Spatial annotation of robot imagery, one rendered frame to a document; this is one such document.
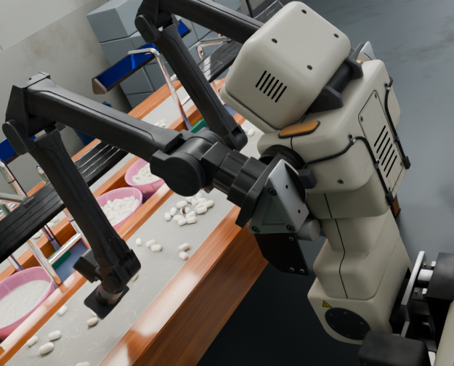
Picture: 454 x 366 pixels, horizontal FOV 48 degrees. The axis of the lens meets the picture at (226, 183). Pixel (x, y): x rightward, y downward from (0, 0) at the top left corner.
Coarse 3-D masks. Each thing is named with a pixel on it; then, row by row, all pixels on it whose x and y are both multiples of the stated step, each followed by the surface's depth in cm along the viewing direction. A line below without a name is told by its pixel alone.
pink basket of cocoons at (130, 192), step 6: (108, 192) 196; (114, 192) 196; (126, 192) 195; (132, 192) 193; (138, 192) 189; (96, 198) 196; (102, 198) 196; (108, 198) 197; (120, 198) 197; (138, 198) 191; (102, 204) 196; (138, 204) 180; (126, 216) 176; (120, 222) 174; (114, 228) 175
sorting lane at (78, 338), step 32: (256, 128) 205; (160, 224) 170; (192, 224) 163; (160, 256) 155; (160, 288) 142; (64, 320) 145; (128, 320) 136; (32, 352) 139; (64, 352) 134; (96, 352) 130
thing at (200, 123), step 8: (152, 48) 214; (160, 56) 214; (160, 64) 215; (168, 80) 219; (176, 96) 223; (176, 104) 225; (184, 104) 228; (184, 112) 228; (184, 120) 229; (200, 120) 238; (192, 128) 233; (200, 128) 236
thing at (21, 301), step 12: (24, 288) 168; (36, 288) 164; (0, 300) 167; (12, 300) 165; (24, 300) 161; (36, 300) 160; (0, 312) 160; (12, 312) 158; (24, 312) 156; (0, 324) 156
